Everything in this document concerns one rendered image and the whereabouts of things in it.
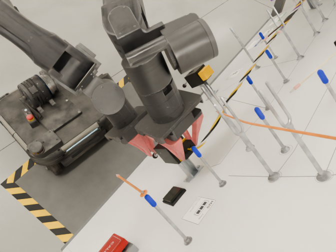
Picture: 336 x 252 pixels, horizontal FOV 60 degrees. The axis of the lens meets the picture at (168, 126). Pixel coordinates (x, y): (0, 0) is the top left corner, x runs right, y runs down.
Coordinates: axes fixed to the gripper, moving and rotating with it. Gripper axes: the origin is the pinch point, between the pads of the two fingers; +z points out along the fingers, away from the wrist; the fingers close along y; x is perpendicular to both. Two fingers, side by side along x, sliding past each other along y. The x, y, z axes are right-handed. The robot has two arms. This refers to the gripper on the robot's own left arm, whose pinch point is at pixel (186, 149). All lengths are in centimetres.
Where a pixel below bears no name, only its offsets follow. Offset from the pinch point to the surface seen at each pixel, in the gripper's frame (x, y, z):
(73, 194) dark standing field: 113, -16, 77
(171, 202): 0.7, -7.5, 7.3
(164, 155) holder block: 5.0, -2.0, 2.2
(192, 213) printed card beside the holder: -5.7, -7.7, 5.1
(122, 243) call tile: 1.1, -18.3, 5.0
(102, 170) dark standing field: 112, 5, 79
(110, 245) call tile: 3.5, -19.9, 5.7
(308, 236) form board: -24.2, -5.6, -3.5
